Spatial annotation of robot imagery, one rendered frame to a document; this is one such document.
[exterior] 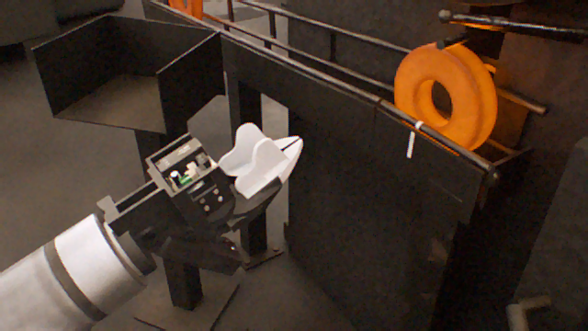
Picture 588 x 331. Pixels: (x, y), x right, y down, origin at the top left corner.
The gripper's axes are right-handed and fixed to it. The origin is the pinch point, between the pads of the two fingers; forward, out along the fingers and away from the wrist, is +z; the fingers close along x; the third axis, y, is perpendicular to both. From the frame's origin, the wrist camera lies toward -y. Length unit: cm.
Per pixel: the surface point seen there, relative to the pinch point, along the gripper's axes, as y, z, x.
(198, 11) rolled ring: -18, 19, 82
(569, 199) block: -6.7, 18.0, -21.2
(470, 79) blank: -2.5, 22.8, -4.5
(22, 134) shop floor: -63, -47, 162
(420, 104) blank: -9.6, 21.4, 3.2
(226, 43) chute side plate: -16, 15, 57
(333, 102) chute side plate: -13.3, 16.1, 17.9
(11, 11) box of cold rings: -41, -26, 237
